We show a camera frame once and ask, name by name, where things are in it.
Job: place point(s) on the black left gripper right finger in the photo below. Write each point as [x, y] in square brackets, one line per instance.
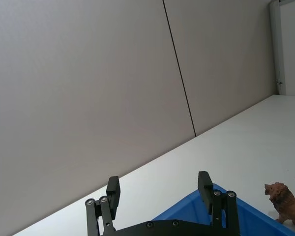
[206, 191]

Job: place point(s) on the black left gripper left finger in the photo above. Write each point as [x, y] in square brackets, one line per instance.
[112, 196]

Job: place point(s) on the blue plastic bin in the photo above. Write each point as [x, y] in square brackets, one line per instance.
[186, 211]

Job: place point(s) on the brown lion toy figure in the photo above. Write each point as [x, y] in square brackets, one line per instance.
[284, 201]

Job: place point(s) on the pale grey door frame post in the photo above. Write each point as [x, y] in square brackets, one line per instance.
[275, 44]

